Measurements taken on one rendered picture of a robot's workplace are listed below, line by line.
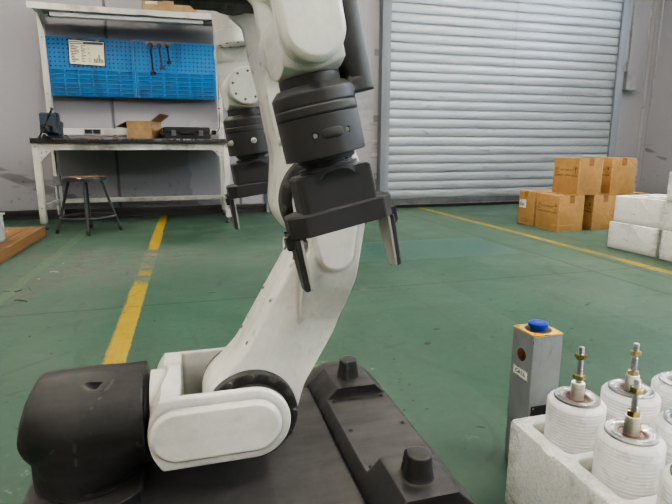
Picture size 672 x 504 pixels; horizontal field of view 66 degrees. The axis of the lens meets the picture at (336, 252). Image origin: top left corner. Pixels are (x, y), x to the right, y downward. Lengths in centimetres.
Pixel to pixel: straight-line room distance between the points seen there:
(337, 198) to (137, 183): 509
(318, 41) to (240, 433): 55
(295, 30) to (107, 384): 56
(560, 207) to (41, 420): 418
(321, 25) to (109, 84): 503
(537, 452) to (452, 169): 539
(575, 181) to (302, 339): 402
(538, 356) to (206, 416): 67
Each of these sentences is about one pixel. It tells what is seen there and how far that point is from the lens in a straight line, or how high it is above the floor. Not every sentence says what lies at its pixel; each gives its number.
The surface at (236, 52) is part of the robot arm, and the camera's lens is 106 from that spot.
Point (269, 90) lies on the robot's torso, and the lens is 75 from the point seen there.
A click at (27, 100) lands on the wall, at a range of 576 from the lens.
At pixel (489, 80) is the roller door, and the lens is 651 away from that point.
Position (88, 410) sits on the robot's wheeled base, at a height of 32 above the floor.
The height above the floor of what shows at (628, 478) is 20.
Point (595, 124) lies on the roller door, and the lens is 740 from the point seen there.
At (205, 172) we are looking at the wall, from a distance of 557.
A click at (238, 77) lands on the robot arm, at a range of 97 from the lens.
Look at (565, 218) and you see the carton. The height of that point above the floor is 11.
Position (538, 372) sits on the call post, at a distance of 115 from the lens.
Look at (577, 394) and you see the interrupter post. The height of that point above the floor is 26.
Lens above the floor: 68
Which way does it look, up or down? 12 degrees down
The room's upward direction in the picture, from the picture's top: straight up
